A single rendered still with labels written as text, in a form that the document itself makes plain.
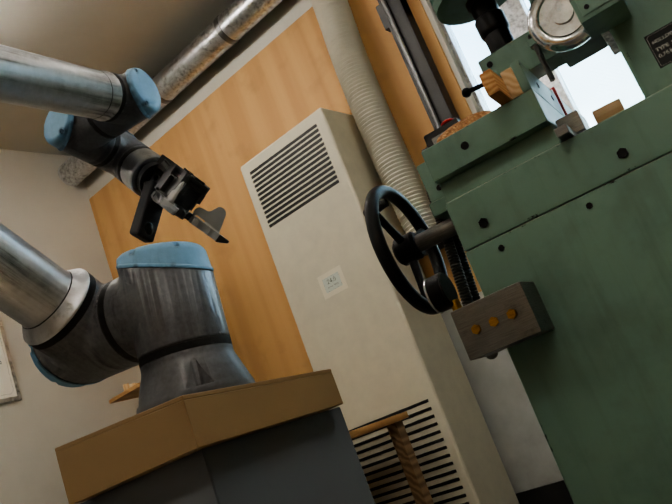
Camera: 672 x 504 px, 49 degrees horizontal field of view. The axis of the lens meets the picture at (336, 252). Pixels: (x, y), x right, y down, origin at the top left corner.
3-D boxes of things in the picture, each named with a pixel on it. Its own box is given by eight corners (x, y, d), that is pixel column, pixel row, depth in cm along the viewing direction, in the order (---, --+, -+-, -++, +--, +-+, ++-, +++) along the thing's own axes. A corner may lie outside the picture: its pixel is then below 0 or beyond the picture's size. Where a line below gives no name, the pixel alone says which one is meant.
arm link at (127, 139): (79, 155, 151) (116, 173, 159) (108, 179, 144) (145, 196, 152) (102, 116, 151) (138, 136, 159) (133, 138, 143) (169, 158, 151)
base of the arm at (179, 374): (206, 398, 104) (190, 331, 106) (112, 432, 112) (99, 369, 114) (280, 386, 120) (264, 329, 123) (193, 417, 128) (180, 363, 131)
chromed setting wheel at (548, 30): (547, 67, 126) (518, 8, 129) (616, 27, 121) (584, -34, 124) (543, 63, 124) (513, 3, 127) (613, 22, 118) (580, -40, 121)
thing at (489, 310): (485, 357, 118) (465, 311, 120) (555, 328, 113) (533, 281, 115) (467, 362, 111) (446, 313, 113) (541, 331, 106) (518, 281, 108)
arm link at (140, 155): (111, 177, 144) (145, 197, 152) (123, 187, 141) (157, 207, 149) (138, 140, 144) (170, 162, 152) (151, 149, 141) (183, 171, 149)
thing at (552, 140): (515, 222, 159) (508, 206, 160) (607, 177, 150) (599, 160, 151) (447, 205, 125) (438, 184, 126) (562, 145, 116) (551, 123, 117)
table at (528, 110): (495, 230, 180) (485, 209, 182) (614, 172, 167) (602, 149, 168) (386, 207, 128) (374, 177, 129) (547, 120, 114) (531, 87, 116)
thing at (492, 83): (576, 158, 167) (568, 142, 168) (584, 153, 166) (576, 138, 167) (488, 96, 113) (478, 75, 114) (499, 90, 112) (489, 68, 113)
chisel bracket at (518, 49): (505, 107, 145) (488, 71, 147) (571, 69, 139) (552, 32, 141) (493, 99, 138) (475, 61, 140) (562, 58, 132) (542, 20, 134)
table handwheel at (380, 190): (386, 313, 134) (451, 323, 158) (482, 268, 125) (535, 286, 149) (340, 177, 144) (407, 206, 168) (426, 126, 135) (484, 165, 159)
